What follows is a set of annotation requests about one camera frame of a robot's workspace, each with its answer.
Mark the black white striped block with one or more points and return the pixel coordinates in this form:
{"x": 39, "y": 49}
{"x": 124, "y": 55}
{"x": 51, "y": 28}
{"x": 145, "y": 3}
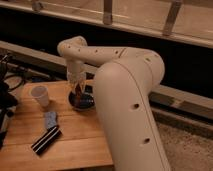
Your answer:
{"x": 46, "y": 140}

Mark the metal window railing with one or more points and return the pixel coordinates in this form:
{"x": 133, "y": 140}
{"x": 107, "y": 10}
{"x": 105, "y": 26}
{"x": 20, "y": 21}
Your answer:
{"x": 187, "y": 21}

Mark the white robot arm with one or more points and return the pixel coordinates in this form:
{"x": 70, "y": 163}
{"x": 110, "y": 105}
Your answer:
{"x": 124, "y": 78}

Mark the dark ceramic bowl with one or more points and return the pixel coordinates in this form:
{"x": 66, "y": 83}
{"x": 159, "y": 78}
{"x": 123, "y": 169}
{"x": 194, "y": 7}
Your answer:
{"x": 82, "y": 102}

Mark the dark red pepper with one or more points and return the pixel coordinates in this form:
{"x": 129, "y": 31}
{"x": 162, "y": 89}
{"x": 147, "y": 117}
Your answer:
{"x": 78, "y": 92}

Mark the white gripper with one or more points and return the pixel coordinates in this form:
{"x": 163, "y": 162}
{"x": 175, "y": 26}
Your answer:
{"x": 76, "y": 74}

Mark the white paper cup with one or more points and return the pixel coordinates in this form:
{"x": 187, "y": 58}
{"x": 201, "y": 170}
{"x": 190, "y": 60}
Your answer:
{"x": 40, "y": 94}

